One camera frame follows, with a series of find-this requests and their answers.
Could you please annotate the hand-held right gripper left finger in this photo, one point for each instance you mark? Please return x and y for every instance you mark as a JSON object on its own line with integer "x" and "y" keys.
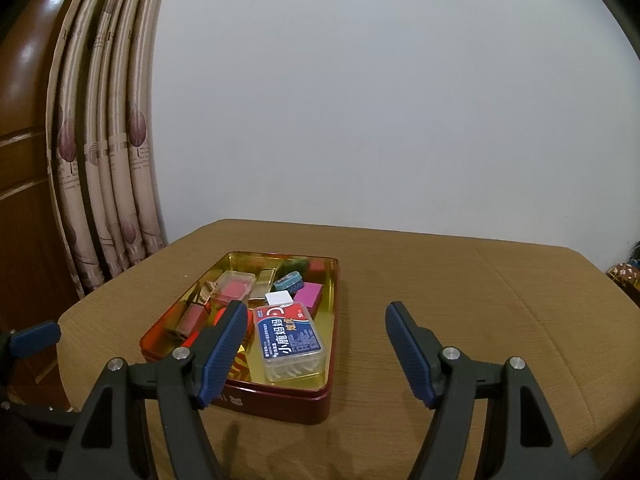
{"x": 225, "y": 355}

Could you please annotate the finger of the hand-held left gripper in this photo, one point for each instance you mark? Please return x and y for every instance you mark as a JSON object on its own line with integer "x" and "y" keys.
{"x": 35, "y": 336}

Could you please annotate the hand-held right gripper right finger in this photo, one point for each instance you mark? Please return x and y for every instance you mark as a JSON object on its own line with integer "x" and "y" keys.
{"x": 407, "y": 355}

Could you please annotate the red block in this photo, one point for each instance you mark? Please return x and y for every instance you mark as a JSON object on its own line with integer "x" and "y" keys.
{"x": 192, "y": 339}

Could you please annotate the red rounded box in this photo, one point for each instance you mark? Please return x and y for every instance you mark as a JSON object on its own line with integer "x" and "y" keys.
{"x": 220, "y": 316}

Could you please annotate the mauve box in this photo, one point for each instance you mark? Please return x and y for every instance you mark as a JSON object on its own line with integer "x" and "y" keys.
{"x": 191, "y": 320}

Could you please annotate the clear floss box blue label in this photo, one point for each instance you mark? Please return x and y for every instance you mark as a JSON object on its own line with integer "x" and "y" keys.
{"x": 290, "y": 345}

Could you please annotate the red tin box gold inside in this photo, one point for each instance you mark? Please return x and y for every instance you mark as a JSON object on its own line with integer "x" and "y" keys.
{"x": 280, "y": 401}

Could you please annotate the white cube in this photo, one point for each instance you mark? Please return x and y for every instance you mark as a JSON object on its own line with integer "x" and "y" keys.
{"x": 280, "y": 298}

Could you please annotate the clear pink box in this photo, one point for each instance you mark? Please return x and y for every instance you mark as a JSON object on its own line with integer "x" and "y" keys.
{"x": 232, "y": 287}

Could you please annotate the gold bar case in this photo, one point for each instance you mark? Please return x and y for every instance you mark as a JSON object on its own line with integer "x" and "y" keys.
{"x": 263, "y": 282}

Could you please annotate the small blue oval tin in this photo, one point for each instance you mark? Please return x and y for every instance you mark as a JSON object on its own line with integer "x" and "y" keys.
{"x": 289, "y": 280}

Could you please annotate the magenta box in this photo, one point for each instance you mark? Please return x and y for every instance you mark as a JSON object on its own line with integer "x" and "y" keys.
{"x": 310, "y": 295}

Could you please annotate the dark green small item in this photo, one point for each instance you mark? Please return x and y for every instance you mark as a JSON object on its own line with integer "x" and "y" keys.
{"x": 299, "y": 265}

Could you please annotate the small red item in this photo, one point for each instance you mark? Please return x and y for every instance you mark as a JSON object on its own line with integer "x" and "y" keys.
{"x": 317, "y": 265}

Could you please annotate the brown wooden door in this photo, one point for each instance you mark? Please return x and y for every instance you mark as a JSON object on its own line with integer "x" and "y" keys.
{"x": 25, "y": 185}

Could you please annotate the beige patterned curtain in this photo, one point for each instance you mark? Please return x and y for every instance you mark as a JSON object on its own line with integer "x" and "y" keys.
{"x": 110, "y": 160}

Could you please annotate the dark floral cloth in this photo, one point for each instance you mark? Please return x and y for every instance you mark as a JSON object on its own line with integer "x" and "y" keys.
{"x": 625, "y": 275}

